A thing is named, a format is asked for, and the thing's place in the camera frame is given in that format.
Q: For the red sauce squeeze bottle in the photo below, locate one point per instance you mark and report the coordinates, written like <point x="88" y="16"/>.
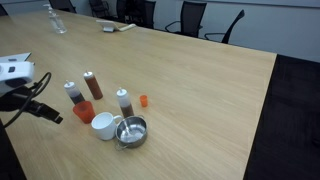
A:
<point x="94" y="88"/>

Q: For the dark sauce squeeze bottle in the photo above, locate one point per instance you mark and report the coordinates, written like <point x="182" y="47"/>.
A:
<point x="76" y="96"/>

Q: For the grey flat plate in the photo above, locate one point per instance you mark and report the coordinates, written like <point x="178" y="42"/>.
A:
<point x="15" y="57"/>

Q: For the clear hand sanitizer bottle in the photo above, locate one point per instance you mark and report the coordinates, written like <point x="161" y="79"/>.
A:
<point x="57" y="24"/>

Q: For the small orange cup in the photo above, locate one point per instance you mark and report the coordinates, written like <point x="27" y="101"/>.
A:
<point x="143" y="101"/>

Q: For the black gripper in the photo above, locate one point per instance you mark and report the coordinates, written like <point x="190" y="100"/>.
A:
<point x="13" y="100"/>

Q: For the brown sauce squeeze bottle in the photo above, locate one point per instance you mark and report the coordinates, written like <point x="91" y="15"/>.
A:
<point x="126" y="106"/>

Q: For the large orange plastic cup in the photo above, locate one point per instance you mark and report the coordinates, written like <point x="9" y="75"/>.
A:
<point x="85" y="113"/>

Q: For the white ceramic mug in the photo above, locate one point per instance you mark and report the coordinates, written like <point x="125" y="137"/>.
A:
<point x="103" y="128"/>

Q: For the silver metal pot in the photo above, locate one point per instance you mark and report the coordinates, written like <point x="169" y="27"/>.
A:
<point x="131" y="133"/>

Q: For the black office chair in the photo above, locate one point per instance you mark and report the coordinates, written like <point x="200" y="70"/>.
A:
<point x="230" y="31"/>
<point x="191" y="16"/>
<point x="98" y="7"/>
<point x="148" y="13"/>
<point x="63" y="4"/>

